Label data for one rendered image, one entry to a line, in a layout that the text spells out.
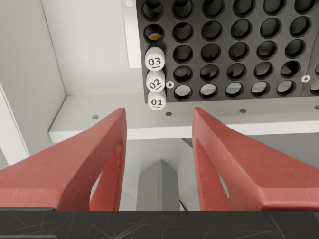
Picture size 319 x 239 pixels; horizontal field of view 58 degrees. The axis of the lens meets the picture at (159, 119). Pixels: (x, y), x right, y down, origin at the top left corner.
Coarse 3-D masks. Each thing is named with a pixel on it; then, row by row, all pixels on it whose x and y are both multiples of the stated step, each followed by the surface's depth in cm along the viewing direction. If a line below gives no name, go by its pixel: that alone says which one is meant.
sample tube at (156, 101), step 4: (152, 92) 19; (156, 92) 19; (160, 92) 19; (164, 92) 20; (148, 96) 20; (152, 96) 19; (156, 96) 19; (160, 96) 19; (164, 96) 19; (148, 100) 19; (152, 100) 19; (156, 100) 19; (160, 100) 19; (164, 100) 19; (148, 104) 19; (152, 104) 19; (156, 104) 19; (160, 104) 19; (164, 104) 19; (152, 108) 20; (156, 108) 20; (160, 108) 20
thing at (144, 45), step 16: (144, 0) 17; (160, 0) 17; (144, 16) 17; (160, 16) 17; (144, 32) 18; (144, 48) 18; (160, 48) 18; (144, 64) 19; (144, 80) 20; (144, 96) 20
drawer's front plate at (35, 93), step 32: (0, 0) 17; (32, 0) 21; (0, 32) 17; (32, 32) 21; (0, 64) 17; (32, 64) 21; (0, 96) 17; (32, 96) 21; (64, 96) 27; (0, 128) 18; (32, 128) 20
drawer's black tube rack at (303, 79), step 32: (192, 0) 17; (224, 0) 17; (256, 0) 17; (288, 0) 17; (160, 32) 21; (192, 32) 18; (224, 32) 18; (256, 32) 18; (288, 32) 18; (192, 64) 19; (224, 64) 19; (256, 64) 19; (288, 64) 21; (192, 96) 20; (224, 96) 20; (256, 96) 20; (288, 96) 20
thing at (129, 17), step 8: (128, 0) 22; (128, 8) 22; (128, 16) 22; (136, 16) 22; (128, 24) 23; (136, 24) 23; (128, 32) 23; (136, 32) 23; (128, 40) 23; (136, 40) 23; (128, 48) 24; (136, 48) 24; (128, 56) 24; (136, 56) 24; (128, 64) 25; (136, 64) 25
